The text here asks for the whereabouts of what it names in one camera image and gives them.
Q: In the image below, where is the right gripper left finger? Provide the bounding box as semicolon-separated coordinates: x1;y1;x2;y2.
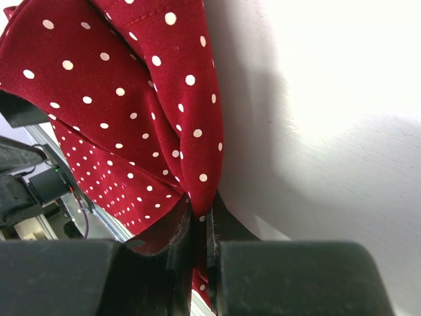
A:
1;198;193;315

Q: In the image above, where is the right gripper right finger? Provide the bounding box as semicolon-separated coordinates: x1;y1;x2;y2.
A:
206;195;394;316

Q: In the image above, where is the red polka dot skirt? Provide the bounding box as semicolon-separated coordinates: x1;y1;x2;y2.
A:
0;0;225;309

